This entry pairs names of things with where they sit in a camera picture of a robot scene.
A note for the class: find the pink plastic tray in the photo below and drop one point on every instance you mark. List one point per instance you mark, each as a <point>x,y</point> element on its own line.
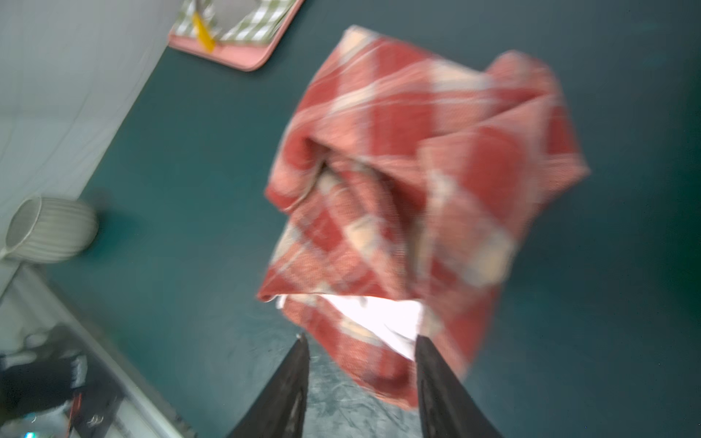
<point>241,57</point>

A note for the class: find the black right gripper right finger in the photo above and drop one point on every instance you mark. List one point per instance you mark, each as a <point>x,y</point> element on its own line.
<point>446,408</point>

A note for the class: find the red plaid skirt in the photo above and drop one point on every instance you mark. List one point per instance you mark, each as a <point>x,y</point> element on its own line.
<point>410,182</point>

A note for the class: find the grey ribbed mug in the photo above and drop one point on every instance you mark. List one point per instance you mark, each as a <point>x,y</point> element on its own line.
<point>48,230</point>

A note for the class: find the green checkered cloth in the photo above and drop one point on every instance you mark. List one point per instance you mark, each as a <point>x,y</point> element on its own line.
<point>233,22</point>

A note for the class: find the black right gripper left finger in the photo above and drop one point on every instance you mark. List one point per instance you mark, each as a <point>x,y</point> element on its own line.
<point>279,410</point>

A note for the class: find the yellow tipped metal tongs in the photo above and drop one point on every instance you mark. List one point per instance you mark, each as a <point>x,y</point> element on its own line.
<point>203,34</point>

